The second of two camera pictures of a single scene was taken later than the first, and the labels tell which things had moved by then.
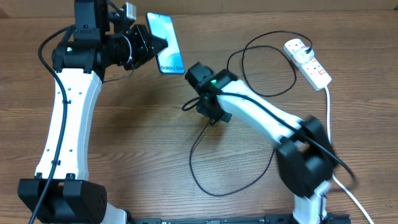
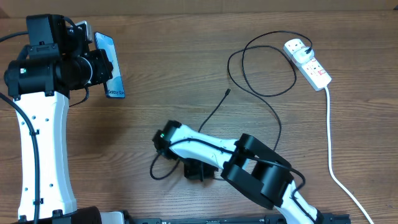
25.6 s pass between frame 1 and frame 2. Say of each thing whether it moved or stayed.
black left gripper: moved
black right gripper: moved
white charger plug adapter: stayed
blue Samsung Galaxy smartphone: moved
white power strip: stayed
